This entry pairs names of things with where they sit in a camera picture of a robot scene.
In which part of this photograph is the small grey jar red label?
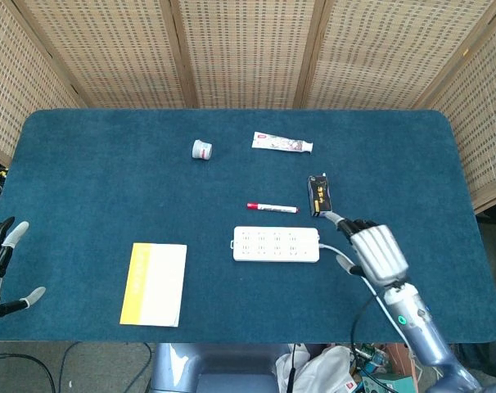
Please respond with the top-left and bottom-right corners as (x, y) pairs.
(192, 138), (214, 160)

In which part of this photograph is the white power strip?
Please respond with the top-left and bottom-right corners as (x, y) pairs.
(230, 226), (321, 264)

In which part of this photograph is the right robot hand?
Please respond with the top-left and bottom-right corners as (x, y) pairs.
(325, 210), (409, 286)

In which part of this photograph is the red whiteboard marker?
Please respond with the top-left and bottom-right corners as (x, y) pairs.
(246, 201), (301, 215)

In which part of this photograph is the blue-grey robot torso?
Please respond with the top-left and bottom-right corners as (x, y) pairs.
(149, 342), (298, 393)

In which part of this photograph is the woven bamboo screen panel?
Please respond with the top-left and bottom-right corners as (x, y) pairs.
(292, 0), (496, 111)
(413, 7), (496, 214)
(0, 0), (83, 167)
(10, 0), (199, 110)
(169, 0), (327, 110)

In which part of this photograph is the white plastic bag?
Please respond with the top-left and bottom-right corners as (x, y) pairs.
(276, 346), (355, 393)

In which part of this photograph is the white toothpaste tube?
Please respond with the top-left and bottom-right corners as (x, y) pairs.
(250, 131), (314, 155)

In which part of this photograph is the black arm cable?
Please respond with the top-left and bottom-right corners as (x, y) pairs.
(349, 294), (376, 361)

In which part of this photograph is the teal printed box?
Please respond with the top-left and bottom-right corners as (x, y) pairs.
(356, 374), (417, 393)

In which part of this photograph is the white cable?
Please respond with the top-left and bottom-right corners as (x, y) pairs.
(318, 242), (411, 349)

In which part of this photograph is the brown cardboard box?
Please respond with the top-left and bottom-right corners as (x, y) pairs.
(385, 343), (415, 377)

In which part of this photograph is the black floor cable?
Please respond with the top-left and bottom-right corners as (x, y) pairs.
(0, 341), (153, 393)

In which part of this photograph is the blue felt table cover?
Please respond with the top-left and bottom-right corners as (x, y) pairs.
(0, 108), (496, 344)

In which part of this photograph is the black hanging cable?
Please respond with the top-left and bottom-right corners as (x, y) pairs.
(286, 342), (299, 388)

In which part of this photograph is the yellow and white notebook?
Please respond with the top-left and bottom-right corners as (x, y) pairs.
(119, 242), (188, 328)

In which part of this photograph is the green circuit board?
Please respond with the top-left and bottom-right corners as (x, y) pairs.
(354, 343), (388, 365)

